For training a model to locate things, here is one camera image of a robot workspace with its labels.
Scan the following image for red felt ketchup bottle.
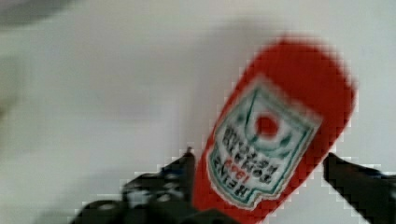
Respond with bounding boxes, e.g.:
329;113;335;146
192;37;356;224

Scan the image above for lilac round plate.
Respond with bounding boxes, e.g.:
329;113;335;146
0;0;82;27

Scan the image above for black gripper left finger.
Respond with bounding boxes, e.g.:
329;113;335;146
70;148;240;224

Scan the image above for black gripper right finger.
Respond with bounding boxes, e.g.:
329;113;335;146
323;153;395;224

